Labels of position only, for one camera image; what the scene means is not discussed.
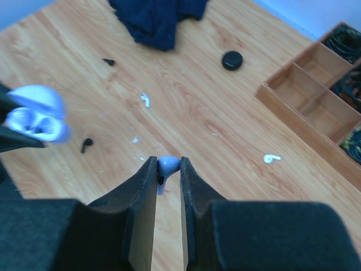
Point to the rolled blue yellow tie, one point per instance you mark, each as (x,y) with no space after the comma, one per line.
(351,145)

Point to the black round charging case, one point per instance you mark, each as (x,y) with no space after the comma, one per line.
(232,60)

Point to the white earbud near tray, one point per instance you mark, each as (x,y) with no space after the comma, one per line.
(270,158)

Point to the purple earbud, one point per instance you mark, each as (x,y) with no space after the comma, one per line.
(166,166)

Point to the purple round charging case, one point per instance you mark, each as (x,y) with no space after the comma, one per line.
(40,114)

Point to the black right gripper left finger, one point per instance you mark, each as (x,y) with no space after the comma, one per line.
(114,232)

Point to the black earbud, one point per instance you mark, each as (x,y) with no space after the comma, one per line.
(110,62)
(86,143)

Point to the wooden divided tray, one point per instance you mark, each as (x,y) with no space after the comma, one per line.
(300,96)

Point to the rolled dark tie back-left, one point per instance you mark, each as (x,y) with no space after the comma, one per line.
(345,42)

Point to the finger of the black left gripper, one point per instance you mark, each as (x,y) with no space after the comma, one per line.
(11,140)
(6,103)

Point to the dark blue cloth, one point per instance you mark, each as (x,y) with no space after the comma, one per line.
(154,22)

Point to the black earbud upper left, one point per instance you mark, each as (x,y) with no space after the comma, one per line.
(110,62)

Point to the black earbud lower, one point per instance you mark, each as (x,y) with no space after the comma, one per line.
(86,143)

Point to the white earbud centre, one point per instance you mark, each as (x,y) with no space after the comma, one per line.
(145,98)

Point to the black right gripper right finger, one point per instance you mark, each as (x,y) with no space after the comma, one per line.
(221,234)

